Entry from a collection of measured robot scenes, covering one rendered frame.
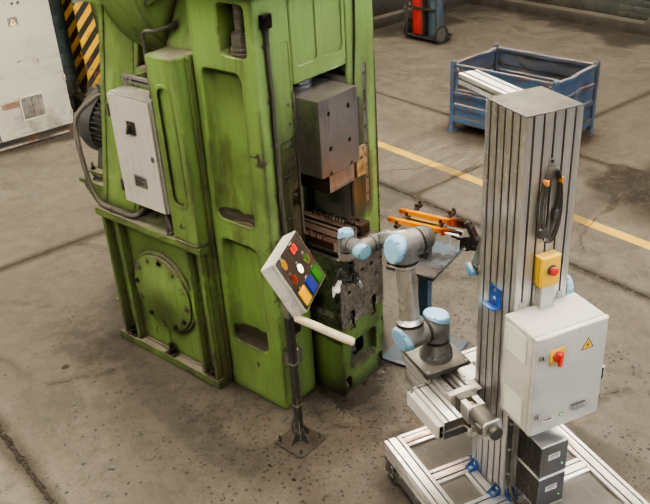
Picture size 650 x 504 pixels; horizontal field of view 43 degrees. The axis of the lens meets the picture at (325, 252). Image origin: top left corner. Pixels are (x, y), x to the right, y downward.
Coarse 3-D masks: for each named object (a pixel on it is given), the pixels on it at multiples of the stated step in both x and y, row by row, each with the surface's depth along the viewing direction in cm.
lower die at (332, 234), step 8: (312, 216) 457; (320, 216) 458; (312, 224) 451; (320, 224) 448; (336, 224) 447; (344, 224) 448; (312, 232) 445; (328, 232) 441; (336, 232) 441; (312, 240) 442; (320, 240) 438; (328, 240) 436; (336, 240) 435; (328, 248) 436; (336, 248) 436
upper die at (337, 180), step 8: (344, 168) 421; (352, 168) 427; (304, 176) 425; (328, 176) 414; (336, 176) 418; (344, 176) 423; (352, 176) 429; (304, 184) 428; (312, 184) 424; (320, 184) 420; (328, 184) 416; (336, 184) 420; (344, 184) 425; (328, 192) 419
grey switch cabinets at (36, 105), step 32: (0, 0) 794; (32, 0) 814; (0, 32) 804; (32, 32) 824; (0, 64) 815; (32, 64) 835; (0, 96) 826; (32, 96) 846; (64, 96) 869; (0, 128) 837; (32, 128) 858; (64, 128) 885
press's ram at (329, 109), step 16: (320, 80) 420; (304, 96) 400; (320, 96) 398; (336, 96) 400; (352, 96) 410; (304, 112) 399; (320, 112) 394; (336, 112) 404; (352, 112) 414; (304, 128) 404; (320, 128) 398; (336, 128) 407; (352, 128) 417; (304, 144) 408; (320, 144) 401; (336, 144) 411; (352, 144) 421; (304, 160) 413; (320, 160) 406; (336, 160) 414; (352, 160) 425; (320, 176) 410
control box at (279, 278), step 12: (288, 240) 392; (300, 240) 400; (276, 252) 386; (288, 252) 387; (300, 252) 396; (276, 264) 374; (288, 264) 383; (312, 264) 401; (264, 276) 377; (276, 276) 375; (288, 276) 379; (300, 276) 388; (312, 276) 397; (324, 276) 407; (276, 288) 378; (288, 288) 376; (300, 288) 383; (288, 300) 380; (300, 300) 379; (312, 300) 388; (300, 312) 381
